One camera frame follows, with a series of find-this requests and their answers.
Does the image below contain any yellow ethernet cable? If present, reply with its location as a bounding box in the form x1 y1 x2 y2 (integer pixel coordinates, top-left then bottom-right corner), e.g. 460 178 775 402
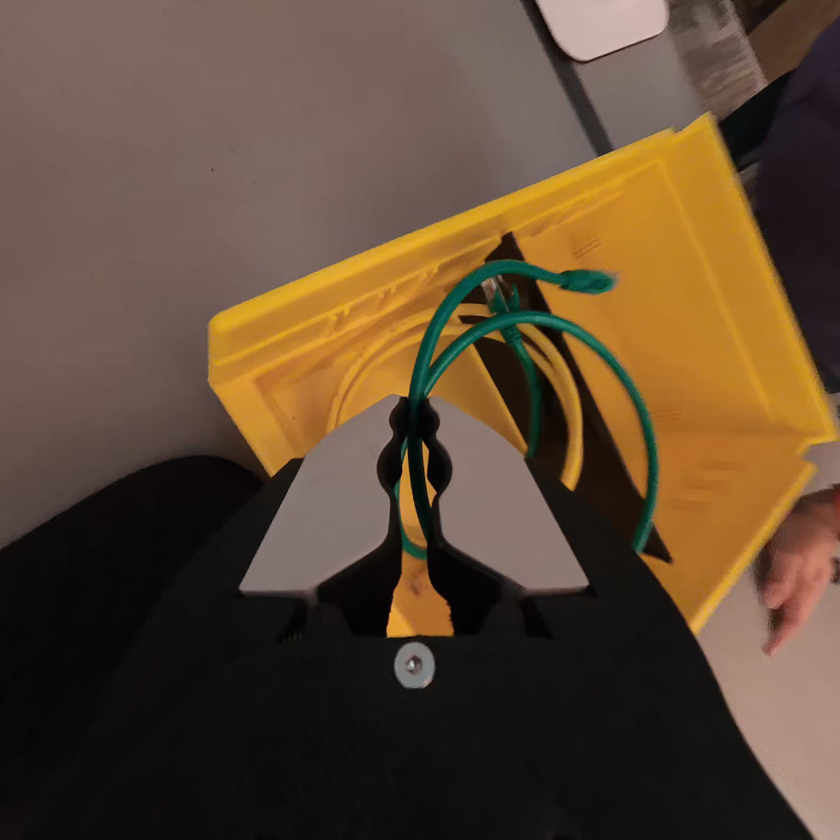
328 298 585 493

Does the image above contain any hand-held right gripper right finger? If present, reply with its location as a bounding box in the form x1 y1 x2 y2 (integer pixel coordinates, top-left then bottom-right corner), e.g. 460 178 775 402
419 395 590 637

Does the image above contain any green ethernet cable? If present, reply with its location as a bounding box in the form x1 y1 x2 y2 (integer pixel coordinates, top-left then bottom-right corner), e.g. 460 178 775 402
397 259 660 562

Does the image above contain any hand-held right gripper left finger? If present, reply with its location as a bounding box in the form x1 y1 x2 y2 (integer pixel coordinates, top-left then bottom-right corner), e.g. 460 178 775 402
239 395 411 637

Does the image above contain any yellow plastic bin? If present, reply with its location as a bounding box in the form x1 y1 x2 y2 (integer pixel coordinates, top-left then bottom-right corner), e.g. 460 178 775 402
206 112 840 636

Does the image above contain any white stand base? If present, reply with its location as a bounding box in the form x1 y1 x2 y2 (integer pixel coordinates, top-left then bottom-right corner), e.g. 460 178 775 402
533 0 670 63

